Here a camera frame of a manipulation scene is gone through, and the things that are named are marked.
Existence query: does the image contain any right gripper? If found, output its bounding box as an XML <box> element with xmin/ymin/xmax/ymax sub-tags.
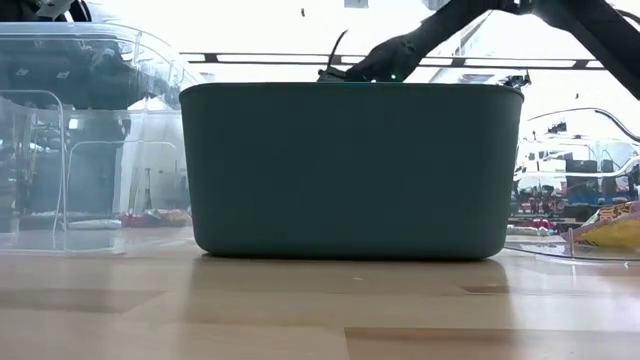
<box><xmin>344</xmin><ymin>34</ymin><xmax>427</xmax><ymax>84</ymax></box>

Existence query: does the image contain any yellow candy bag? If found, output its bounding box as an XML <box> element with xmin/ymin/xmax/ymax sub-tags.
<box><xmin>562</xmin><ymin>199</ymin><xmax>640</xmax><ymax>250</ymax></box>

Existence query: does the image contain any teal plastic bin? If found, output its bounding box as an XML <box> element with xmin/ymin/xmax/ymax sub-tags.
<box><xmin>178</xmin><ymin>81</ymin><xmax>525</xmax><ymax>261</ymax></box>

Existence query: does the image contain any clear plastic container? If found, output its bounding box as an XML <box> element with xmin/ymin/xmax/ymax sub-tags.
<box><xmin>0</xmin><ymin>22</ymin><xmax>204</xmax><ymax>254</ymax></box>
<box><xmin>503</xmin><ymin>154</ymin><xmax>640</xmax><ymax>262</ymax></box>

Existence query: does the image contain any red Skittles bag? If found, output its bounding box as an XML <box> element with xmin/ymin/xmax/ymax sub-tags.
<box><xmin>119</xmin><ymin>208</ymin><xmax>194</xmax><ymax>229</ymax></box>

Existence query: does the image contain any black cable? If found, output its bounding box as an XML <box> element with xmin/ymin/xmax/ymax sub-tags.
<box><xmin>325</xmin><ymin>28</ymin><xmax>350</xmax><ymax>72</ymax></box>
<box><xmin>527</xmin><ymin>106</ymin><xmax>640</xmax><ymax>144</ymax></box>

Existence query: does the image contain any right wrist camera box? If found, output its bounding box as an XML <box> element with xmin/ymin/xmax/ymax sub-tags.
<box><xmin>317</xmin><ymin>68</ymin><xmax>347</xmax><ymax>84</ymax></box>

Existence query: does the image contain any black frame rail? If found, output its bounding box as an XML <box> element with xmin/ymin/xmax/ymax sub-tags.
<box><xmin>179</xmin><ymin>51</ymin><xmax>606</xmax><ymax>70</ymax></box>

